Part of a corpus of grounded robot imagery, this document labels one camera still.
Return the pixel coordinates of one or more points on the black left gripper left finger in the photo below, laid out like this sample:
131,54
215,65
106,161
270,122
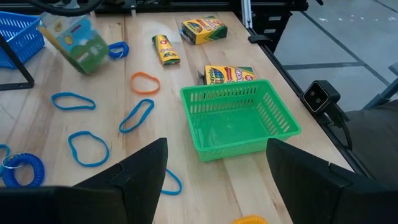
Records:
140,186

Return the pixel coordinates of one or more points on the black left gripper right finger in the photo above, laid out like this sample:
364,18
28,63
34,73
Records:
304,193

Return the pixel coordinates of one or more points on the yellow spiral coil wristband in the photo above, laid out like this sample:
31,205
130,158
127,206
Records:
250,220

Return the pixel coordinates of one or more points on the green plastic basket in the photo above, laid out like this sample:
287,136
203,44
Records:
236,130

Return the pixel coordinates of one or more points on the blue spiral coil wristband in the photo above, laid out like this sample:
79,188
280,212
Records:
110,51
38,169

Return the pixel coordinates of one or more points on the small Crayola crayon box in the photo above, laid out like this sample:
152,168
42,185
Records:
165,49

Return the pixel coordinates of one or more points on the yellow green Crayola crayon box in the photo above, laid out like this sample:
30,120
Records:
77,46
228,74

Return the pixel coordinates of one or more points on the light blue crayola box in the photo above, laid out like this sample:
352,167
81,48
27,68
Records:
203,29

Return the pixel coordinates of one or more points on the dark grey fabric seat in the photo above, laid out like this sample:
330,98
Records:
373,140

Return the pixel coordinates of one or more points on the grey metal leg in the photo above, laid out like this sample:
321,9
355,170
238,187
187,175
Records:
381,93

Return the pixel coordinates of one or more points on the black controller box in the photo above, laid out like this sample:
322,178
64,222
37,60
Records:
280,28

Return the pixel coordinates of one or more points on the black perforated metal stand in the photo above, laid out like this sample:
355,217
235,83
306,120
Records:
18,67

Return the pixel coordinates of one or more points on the blue plastic basket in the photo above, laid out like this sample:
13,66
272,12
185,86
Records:
21,37

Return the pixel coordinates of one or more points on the black table-level camera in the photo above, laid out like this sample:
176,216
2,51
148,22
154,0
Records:
317,96

